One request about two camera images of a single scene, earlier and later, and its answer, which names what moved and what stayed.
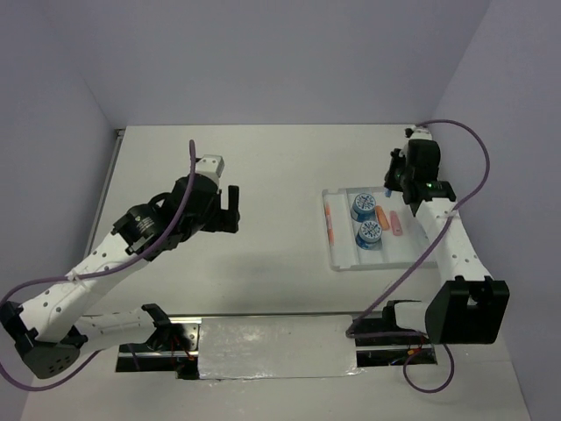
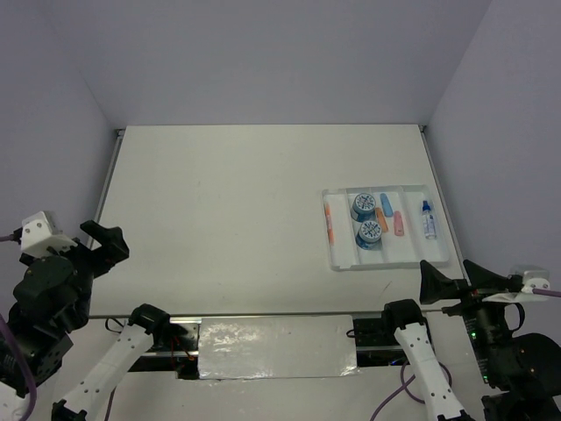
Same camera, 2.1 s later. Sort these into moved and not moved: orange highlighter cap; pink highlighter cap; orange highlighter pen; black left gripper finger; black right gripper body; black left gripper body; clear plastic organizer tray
Moved: black left gripper body; black right gripper body; black left gripper finger
Not moved: orange highlighter pen; clear plastic organizer tray; pink highlighter cap; orange highlighter cap
